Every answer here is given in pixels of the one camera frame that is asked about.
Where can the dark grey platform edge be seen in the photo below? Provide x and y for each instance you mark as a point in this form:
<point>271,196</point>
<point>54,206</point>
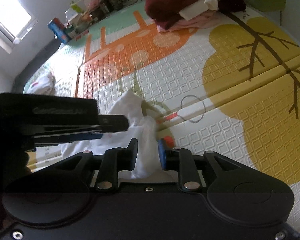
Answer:
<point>32,67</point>

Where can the window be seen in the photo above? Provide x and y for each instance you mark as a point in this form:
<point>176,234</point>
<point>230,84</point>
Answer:
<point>7,10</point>

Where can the pink garment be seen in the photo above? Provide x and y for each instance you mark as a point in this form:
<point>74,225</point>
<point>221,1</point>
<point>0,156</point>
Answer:
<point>195,21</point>

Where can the dark red garment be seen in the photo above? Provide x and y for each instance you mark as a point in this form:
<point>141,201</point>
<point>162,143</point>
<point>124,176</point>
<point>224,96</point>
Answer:
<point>175,0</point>

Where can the white flower-print baby shirt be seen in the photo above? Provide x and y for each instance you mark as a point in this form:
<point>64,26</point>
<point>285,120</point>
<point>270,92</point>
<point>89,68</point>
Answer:
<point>145,140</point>

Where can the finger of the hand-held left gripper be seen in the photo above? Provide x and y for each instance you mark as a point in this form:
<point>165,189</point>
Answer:
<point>115,123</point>
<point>77,138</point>

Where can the row of bottles and jars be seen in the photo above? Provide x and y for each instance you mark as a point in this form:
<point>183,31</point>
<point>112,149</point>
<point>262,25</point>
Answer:
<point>107,2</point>

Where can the folded white printed garment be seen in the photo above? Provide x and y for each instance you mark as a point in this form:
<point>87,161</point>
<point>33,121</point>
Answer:
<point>41,85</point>

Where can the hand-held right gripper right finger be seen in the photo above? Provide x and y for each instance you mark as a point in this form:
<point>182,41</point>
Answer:
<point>162,155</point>

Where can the colourful foam play mat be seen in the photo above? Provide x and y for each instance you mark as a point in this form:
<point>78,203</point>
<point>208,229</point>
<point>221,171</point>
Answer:
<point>240,130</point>

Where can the cream folded garment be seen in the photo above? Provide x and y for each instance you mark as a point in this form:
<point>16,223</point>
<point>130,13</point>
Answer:
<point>197,7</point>

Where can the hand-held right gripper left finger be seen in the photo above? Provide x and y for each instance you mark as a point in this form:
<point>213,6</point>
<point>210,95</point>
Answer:
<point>132,152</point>

